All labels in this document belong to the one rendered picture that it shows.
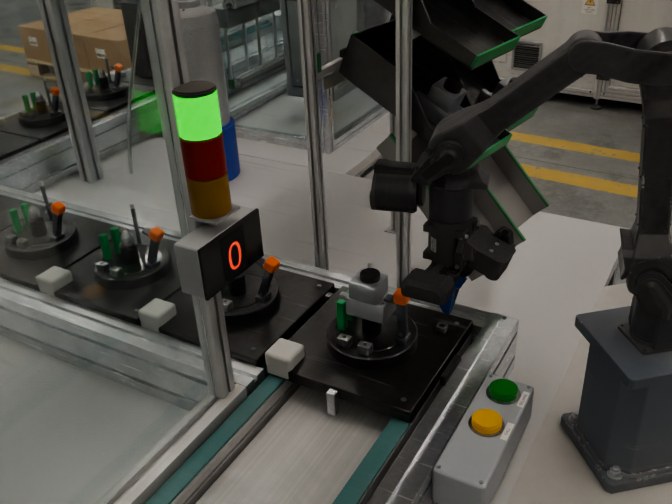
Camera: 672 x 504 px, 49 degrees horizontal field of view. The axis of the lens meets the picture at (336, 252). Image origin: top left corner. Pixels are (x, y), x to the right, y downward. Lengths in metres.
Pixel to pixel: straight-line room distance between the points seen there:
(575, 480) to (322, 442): 0.36
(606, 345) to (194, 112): 0.60
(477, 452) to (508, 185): 0.64
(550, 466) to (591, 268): 0.57
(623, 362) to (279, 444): 0.47
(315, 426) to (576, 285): 0.66
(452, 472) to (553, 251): 0.77
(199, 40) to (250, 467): 1.12
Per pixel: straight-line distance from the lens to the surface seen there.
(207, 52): 1.86
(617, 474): 1.10
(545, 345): 1.34
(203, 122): 0.84
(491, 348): 1.15
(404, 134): 1.17
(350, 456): 1.04
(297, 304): 1.23
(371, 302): 1.07
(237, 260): 0.93
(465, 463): 0.97
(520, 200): 1.47
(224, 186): 0.88
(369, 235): 1.65
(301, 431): 1.08
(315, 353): 1.12
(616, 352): 1.01
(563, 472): 1.12
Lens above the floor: 1.66
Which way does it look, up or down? 30 degrees down
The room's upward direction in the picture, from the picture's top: 3 degrees counter-clockwise
